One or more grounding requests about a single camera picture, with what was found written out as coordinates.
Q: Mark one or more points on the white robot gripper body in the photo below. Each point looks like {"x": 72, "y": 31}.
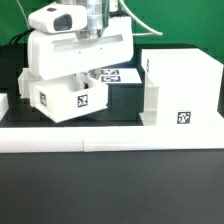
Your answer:
{"x": 55, "y": 55}

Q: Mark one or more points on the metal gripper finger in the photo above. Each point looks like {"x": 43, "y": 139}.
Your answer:
{"x": 91, "y": 78}
{"x": 78, "y": 83}

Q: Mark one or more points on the white front drawer box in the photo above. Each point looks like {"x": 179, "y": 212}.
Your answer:
{"x": 58, "y": 99}

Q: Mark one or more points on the white drawer box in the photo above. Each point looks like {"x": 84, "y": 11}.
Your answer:
{"x": 58, "y": 99}
{"x": 25, "y": 81}

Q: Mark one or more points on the white drawer cabinet frame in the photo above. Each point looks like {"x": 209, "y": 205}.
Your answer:
{"x": 182, "y": 88}

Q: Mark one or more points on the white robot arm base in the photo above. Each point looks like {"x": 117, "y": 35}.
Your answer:
{"x": 98, "y": 14}

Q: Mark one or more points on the white rear drawer box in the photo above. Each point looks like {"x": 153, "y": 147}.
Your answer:
{"x": 25, "y": 81}

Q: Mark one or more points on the white fiducial marker sheet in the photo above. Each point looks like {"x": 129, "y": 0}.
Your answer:
{"x": 116, "y": 75}

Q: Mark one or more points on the white U-shaped fence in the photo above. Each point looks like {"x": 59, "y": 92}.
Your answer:
{"x": 106, "y": 139}

